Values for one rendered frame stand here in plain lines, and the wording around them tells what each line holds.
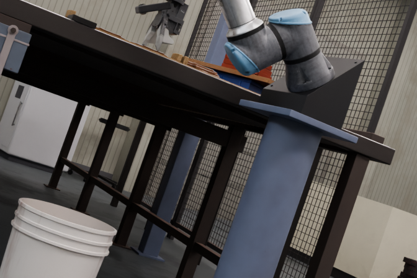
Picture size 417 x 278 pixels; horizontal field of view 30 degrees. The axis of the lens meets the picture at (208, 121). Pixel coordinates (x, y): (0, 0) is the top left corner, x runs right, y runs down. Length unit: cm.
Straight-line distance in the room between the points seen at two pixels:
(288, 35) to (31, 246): 94
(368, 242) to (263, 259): 497
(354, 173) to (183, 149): 196
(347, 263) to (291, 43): 524
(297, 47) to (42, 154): 575
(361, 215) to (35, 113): 327
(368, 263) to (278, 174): 496
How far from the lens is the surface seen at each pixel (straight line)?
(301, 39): 230
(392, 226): 720
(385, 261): 725
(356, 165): 280
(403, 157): 1163
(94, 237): 223
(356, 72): 240
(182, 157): 460
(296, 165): 231
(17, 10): 232
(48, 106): 781
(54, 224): 220
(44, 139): 785
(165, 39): 261
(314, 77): 233
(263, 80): 310
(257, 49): 226
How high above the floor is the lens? 66
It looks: 3 degrees up
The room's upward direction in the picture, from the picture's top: 19 degrees clockwise
